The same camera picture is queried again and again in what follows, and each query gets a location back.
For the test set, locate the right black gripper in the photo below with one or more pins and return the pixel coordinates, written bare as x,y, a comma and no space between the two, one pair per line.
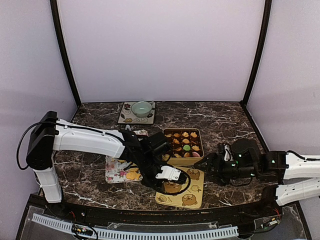
217,170

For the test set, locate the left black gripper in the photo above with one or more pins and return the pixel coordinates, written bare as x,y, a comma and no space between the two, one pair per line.
158,184

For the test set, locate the pink round sandwich cookie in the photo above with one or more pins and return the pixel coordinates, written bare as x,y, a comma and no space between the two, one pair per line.
196,155

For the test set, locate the green sandwich cookie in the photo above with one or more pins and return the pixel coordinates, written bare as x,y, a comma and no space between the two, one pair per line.
186,148

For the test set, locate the gold cookie tin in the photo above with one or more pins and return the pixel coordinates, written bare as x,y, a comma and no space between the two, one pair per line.
176,156

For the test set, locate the bear printed tin lid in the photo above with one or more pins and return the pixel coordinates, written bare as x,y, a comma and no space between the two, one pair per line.
192,197

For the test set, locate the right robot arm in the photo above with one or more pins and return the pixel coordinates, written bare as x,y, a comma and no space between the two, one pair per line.
293,177

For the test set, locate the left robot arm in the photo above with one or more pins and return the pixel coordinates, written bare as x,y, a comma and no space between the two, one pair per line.
55,134

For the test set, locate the floral cookie tray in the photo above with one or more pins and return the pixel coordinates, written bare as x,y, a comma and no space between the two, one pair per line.
116,170

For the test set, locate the swirl butter cookie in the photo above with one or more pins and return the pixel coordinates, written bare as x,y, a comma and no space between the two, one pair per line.
185,134

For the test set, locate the square floral plate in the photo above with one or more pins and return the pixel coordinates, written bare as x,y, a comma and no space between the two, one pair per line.
126,115

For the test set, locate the green ceramic bowl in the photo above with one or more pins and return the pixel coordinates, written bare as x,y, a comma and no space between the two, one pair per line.
141,109

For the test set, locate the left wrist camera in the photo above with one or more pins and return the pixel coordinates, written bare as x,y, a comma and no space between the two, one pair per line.
168,173

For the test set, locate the white slotted cable duct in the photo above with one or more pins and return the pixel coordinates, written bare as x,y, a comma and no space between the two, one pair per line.
121,231

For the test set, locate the right black frame post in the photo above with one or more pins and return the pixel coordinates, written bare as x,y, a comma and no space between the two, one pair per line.
258,53

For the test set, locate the black frame post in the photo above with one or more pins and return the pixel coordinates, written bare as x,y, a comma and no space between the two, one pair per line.
258,53
63,51

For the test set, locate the left black frame post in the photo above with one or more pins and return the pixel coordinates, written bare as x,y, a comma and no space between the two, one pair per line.
63,51

